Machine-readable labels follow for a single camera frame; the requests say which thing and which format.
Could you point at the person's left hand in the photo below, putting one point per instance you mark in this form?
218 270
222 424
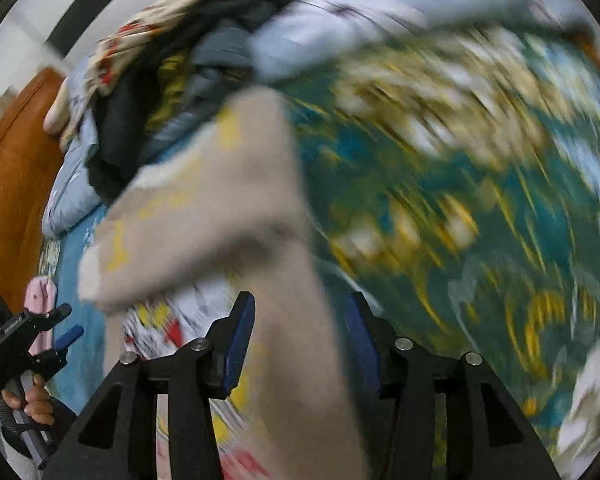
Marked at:
37 405

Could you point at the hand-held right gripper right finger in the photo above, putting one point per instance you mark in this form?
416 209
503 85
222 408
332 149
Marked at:
362 347

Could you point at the blue floral quilt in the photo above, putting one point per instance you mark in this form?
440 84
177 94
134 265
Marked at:
330 35

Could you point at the yellow-green knit sweater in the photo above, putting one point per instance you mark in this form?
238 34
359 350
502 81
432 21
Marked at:
167 90

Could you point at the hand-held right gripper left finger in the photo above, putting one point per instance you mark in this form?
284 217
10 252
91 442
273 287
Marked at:
237 350

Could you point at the grey garment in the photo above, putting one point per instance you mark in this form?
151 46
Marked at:
220 50

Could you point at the beige fuzzy sweater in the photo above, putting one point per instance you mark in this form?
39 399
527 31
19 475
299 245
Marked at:
205 220

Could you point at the pink cloth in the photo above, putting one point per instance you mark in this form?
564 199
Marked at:
40 295

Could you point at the wooden headboard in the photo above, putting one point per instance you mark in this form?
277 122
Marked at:
15 185

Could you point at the white wardrobe with black stripe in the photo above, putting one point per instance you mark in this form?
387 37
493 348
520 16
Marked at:
80 20

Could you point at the cream floral pillow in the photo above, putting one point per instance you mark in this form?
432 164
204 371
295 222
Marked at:
55 110

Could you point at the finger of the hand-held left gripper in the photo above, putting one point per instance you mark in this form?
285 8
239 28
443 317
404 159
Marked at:
57 314
69 336

